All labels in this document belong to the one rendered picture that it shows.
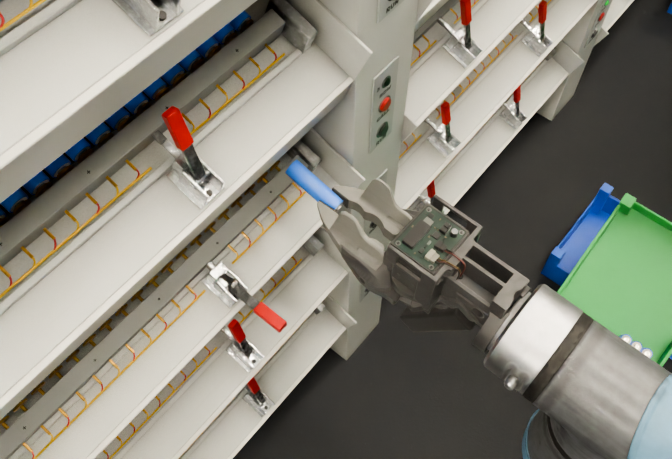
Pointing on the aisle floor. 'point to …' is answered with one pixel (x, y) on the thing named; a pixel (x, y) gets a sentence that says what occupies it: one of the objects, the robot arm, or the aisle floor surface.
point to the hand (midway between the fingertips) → (336, 207)
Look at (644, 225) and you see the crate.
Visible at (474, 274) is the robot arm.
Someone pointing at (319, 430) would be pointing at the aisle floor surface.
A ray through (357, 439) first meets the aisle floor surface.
